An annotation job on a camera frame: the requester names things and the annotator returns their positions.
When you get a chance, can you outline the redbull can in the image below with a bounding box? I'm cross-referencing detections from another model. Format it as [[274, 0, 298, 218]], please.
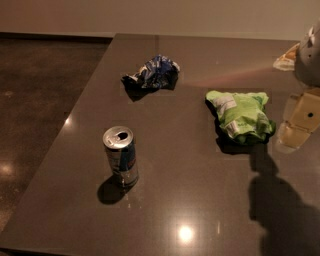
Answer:
[[102, 126, 139, 187]]

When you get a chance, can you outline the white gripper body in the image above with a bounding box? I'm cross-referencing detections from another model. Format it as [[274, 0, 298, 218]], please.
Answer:
[[295, 20, 320, 87]]

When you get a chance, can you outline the crumpled blue chip bag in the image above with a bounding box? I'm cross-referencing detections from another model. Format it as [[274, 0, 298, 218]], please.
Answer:
[[121, 55, 180, 89]]

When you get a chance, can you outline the green rice chip bag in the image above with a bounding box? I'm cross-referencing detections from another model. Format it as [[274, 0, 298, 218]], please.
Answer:
[[205, 90, 276, 146]]

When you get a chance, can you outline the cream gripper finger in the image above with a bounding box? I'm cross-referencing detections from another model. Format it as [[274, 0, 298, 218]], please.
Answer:
[[273, 43, 300, 71], [276, 87, 320, 153]]

